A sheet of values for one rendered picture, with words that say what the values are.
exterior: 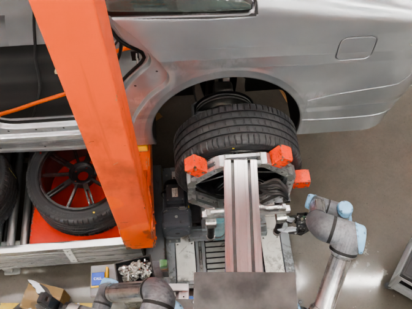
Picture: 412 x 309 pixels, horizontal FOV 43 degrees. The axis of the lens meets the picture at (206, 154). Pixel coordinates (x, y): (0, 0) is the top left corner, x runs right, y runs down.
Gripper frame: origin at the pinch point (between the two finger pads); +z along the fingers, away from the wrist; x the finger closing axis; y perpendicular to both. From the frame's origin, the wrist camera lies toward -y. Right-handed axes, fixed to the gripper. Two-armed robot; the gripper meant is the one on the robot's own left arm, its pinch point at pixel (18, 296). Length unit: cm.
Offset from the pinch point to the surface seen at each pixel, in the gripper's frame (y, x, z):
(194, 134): 1, 98, -44
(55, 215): 64, 69, 29
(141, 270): 60, 48, -30
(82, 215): 64, 73, 14
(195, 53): -42, 108, -41
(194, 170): 4, 79, -50
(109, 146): -46, 47, -25
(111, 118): -64, 45, -29
